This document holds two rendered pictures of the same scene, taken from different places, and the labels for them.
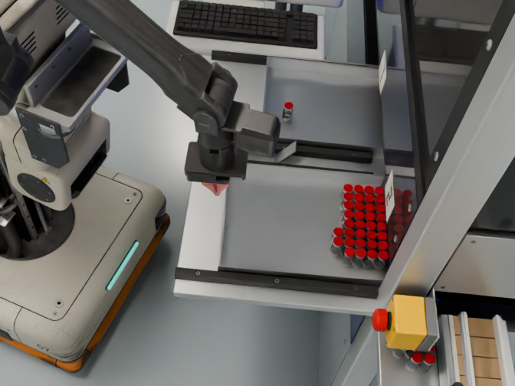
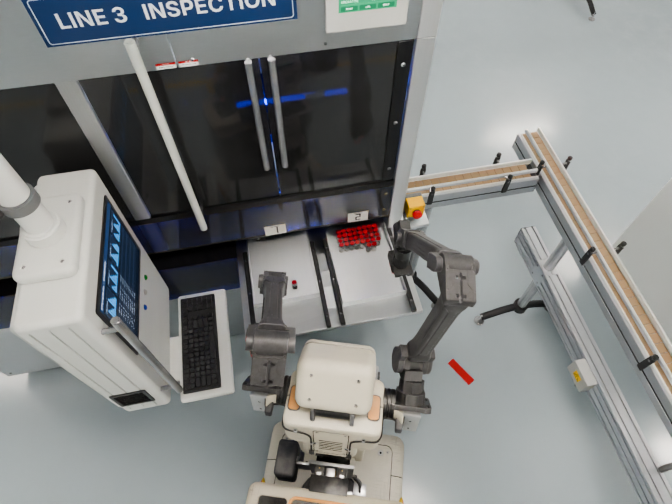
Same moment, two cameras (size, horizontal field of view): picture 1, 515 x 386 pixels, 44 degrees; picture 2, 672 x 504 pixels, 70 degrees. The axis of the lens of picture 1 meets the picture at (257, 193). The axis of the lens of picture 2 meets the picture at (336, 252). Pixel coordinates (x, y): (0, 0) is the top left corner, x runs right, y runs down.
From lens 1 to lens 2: 1.48 m
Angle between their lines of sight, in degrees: 51
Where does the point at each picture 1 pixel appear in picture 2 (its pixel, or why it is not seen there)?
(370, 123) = (285, 247)
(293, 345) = (337, 335)
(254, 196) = (354, 290)
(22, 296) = (384, 479)
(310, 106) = not seen: hidden behind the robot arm
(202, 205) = (369, 312)
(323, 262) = (380, 253)
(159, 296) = not seen: hidden behind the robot
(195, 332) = not seen: hidden behind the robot
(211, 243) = (390, 302)
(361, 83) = (254, 256)
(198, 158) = (404, 269)
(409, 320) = (418, 201)
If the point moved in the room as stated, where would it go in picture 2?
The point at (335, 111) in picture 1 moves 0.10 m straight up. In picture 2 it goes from (281, 265) to (279, 252)
